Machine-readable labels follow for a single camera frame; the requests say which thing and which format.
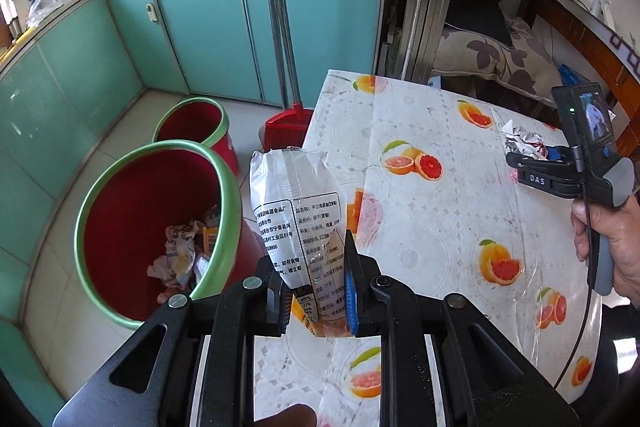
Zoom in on silver red wrapper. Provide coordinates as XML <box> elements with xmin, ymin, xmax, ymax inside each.
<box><xmin>501</xmin><ymin>119</ymin><xmax>549</xmax><ymax>158</ymax></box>

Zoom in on small red bin green rim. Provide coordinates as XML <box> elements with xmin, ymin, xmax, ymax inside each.
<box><xmin>152</xmin><ymin>97</ymin><xmax>240</xmax><ymax>176</ymax></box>

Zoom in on person's right hand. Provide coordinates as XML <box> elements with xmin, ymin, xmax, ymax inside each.
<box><xmin>570</xmin><ymin>191</ymin><xmax>640</xmax><ymax>309</ymax></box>

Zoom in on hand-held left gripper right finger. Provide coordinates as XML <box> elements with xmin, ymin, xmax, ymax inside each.
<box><xmin>343</xmin><ymin>231</ymin><xmax>581</xmax><ymax>427</ymax></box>

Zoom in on red broom with metal handle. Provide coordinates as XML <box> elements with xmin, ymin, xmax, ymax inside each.
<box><xmin>263</xmin><ymin>0</ymin><xmax>316</xmax><ymax>152</ymax></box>

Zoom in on black bag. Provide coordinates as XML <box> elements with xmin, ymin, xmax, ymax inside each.
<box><xmin>444</xmin><ymin>0</ymin><xmax>514</xmax><ymax>48</ymax></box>

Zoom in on large red bin green rim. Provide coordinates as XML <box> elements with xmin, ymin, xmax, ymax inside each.
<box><xmin>73</xmin><ymin>140</ymin><xmax>267</xmax><ymax>332</ymax></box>

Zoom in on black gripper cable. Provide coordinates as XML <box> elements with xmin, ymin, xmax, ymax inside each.
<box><xmin>552</xmin><ymin>201</ymin><xmax>602</xmax><ymax>389</ymax></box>

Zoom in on teal kitchen cabinets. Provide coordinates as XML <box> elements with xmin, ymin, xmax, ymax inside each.
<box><xmin>0</xmin><ymin>0</ymin><xmax>392</xmax><ymax>333</ymax></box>

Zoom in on orange yellow wrapper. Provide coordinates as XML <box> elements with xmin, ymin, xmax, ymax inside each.
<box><xmin>201</xmin><ymin>226</ymin><xmax>222</xmax><ymax>254</ymax></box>

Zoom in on orange print tablecloth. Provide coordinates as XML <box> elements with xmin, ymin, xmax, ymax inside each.
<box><xmin>252</xmin><ymin>69</ymin><xmax>604</xmax><ymax>427</ymax></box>

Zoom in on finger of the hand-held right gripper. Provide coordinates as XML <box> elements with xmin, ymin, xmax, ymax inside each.
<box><xmin>505</xmin><ymin>145</ymin><xmax>576</xmax><ymax>170</ymax></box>

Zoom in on blue patterned paper cup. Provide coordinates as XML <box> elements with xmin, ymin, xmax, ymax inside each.
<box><xmin>164</xmin><ymin>224</ymin><xmax>199</xmax><ymax>289</ymax></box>

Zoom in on floral pillow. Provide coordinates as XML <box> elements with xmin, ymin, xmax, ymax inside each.
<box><xmin>434</xmin><ymin>16</ymin><xmax>567</xmax><ymax>108</ymax></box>

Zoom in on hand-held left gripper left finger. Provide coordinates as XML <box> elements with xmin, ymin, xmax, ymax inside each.
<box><xmin>52</xmin><ymin>256</ymin><xmax>292</xmax><ymax>427</ymax></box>

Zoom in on clear printed plastic bag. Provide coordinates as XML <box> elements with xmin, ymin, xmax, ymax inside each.
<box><xmin>248</xmin><ymin>147</ymin><xmax>352</xmax><ymax>339</ymax></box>

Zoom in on grey white paper ball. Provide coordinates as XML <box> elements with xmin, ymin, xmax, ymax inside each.
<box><xmin>147</xmin><ymin>253</ymin><xmax>177</xmax><ymax>281</ymax></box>

